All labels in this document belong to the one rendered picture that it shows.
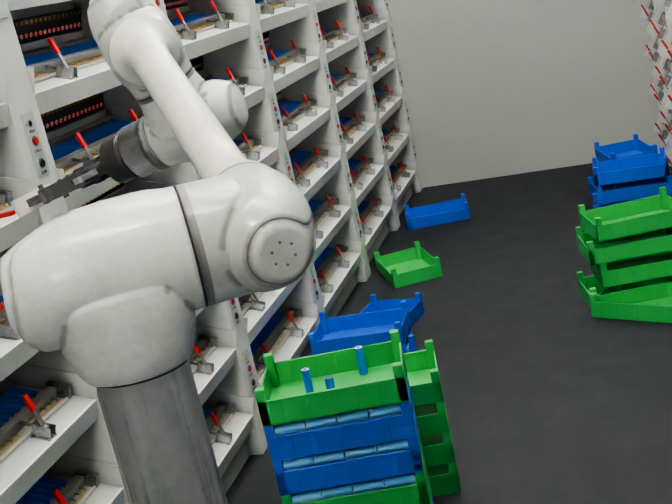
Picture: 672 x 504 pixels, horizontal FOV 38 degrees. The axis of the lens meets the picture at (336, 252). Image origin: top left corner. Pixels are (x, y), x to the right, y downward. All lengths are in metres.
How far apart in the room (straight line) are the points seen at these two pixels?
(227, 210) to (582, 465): 1.64
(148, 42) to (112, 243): 0.50
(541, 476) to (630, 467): 0.21
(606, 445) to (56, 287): 1.80
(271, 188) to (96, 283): 0.20
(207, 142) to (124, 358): 0.37
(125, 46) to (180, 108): 0.18
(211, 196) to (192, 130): 0.30
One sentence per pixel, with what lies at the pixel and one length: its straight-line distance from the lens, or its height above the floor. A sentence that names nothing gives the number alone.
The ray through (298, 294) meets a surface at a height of 0.22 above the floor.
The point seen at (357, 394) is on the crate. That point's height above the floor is 0.43.
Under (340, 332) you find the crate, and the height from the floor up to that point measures 0.08.
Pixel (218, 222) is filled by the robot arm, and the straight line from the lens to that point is 0.97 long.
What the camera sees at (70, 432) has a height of 0.51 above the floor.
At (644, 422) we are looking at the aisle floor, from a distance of 2.63.
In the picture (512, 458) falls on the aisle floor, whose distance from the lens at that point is 2.53.
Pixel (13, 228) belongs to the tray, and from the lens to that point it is 1.86.
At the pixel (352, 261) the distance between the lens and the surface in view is 3.90.
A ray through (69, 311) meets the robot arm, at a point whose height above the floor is 0.98.
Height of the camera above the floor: 1.24
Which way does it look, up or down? 16 degrees down
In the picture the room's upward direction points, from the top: 12 degrees counter-clockwise
